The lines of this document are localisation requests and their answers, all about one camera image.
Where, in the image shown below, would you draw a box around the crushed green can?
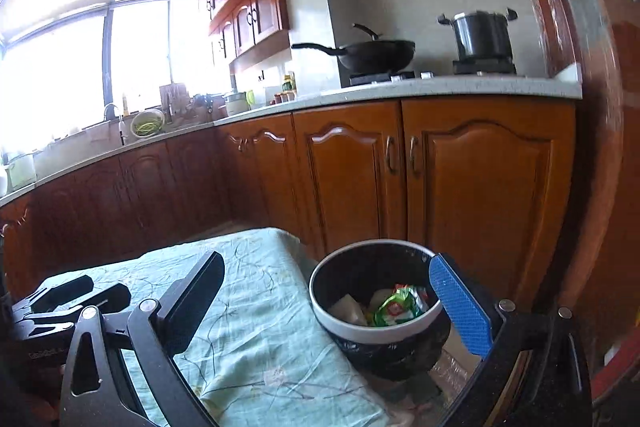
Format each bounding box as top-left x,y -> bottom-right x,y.
372,285 -> 431,327

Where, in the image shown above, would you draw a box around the white foam block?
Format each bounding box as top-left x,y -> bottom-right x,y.
328,295 -> 368,327

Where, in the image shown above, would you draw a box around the white rimmed trash bin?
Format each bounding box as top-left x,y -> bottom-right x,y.
308,239 -> 450,346

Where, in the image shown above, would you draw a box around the brown wooden base cabinets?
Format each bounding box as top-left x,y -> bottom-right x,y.
1,95 -> 575,308

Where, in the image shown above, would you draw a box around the bowl of green vegetables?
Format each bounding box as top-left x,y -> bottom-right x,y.
130,108 -> 165,139

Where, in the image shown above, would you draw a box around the white lidded pot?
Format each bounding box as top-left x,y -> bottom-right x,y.
224,91 -> 250,116

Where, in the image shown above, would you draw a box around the grey stock pot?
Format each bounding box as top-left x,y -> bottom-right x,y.
437,8 -> 518,62

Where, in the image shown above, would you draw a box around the condiment bottles group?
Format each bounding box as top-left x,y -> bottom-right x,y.
272,72 -> 297,104

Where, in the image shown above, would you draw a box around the black gas stove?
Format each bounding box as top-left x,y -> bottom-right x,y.
341,58 -> 516,88

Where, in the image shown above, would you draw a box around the black wok pan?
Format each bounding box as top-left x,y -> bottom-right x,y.
291,23 -> 416,75

